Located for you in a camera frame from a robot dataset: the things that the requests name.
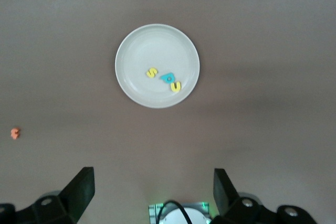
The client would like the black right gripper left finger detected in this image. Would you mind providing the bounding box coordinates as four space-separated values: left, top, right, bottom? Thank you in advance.
0 166 96 224

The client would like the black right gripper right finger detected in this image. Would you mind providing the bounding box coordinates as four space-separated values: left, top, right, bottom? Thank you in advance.
209 168 319 224

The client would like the teal foam letter p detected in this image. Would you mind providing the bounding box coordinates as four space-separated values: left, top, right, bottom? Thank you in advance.
159 72 176 84

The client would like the yellow foam letter s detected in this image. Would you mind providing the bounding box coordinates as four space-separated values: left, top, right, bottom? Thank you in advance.
145 67 159 79

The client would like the orange foam letter t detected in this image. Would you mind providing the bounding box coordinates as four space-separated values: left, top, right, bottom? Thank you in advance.
10 127 22 140

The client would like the brown table cover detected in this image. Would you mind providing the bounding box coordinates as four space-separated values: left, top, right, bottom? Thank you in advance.
0 0 336 224

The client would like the beige round plate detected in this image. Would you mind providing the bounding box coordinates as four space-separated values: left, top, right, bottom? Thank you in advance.
114 23 201 109

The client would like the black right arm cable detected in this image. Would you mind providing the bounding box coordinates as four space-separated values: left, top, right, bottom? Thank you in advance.
156 200 195 224

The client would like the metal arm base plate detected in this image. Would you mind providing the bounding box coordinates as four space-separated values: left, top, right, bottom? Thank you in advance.
148 202 212 224

